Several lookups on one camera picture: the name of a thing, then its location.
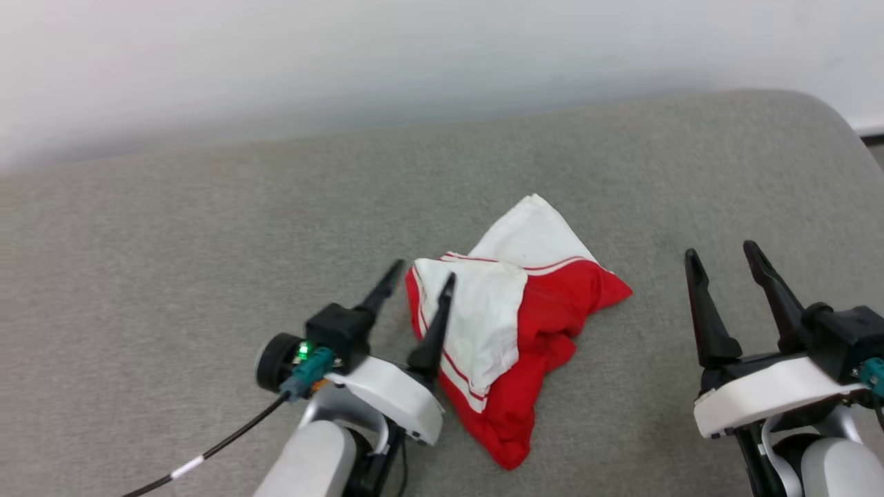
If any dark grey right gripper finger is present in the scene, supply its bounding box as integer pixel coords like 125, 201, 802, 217
743, 240, 810, 355
684, 248, 744, 371

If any thin black cable teal plug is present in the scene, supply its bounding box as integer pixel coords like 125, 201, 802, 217
123, 347, 336, 497

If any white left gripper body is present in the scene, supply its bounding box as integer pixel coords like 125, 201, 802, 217
325, 356, 445, 446

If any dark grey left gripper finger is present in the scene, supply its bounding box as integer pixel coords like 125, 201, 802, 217
406, 273, 457, 386
354, 260, 406, 322

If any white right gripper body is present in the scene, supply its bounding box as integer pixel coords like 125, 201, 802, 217
693, 352, 865, 440

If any red and white garment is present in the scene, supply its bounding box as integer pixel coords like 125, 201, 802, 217
404, 194, 633, 471

